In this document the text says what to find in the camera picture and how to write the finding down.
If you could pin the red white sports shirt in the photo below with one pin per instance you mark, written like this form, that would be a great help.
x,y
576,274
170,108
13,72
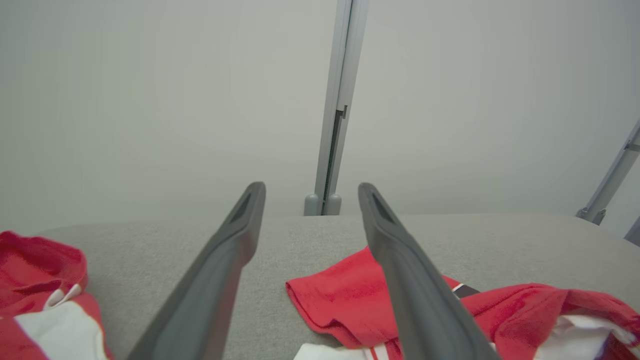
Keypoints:
x,y
340,300

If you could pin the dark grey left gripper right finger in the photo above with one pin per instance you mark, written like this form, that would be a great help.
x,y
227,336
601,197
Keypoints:
x,y
425,310

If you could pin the red and white towel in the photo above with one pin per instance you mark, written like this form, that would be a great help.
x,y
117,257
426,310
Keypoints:
x,y
35,265

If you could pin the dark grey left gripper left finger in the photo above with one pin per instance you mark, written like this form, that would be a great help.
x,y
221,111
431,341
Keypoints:
x,y
210,300

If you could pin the grey slanted metal brace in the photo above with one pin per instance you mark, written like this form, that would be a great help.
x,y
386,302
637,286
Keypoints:
x,y
612,177

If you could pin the grey double partition post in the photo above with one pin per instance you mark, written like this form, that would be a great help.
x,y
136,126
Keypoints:
x,y
336,100

